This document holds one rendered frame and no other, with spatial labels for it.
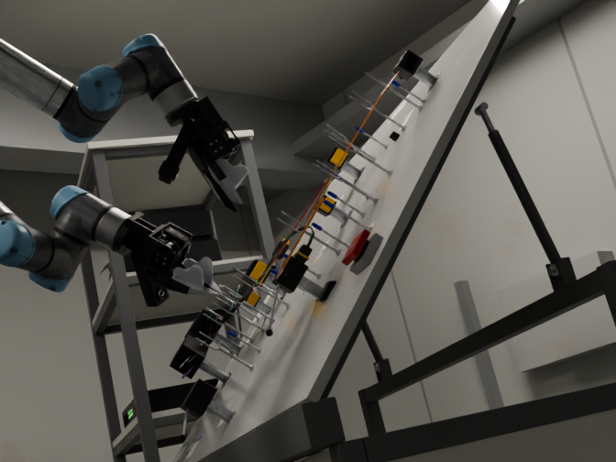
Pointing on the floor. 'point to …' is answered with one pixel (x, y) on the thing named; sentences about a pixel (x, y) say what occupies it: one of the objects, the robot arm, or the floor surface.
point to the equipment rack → (128, 438)
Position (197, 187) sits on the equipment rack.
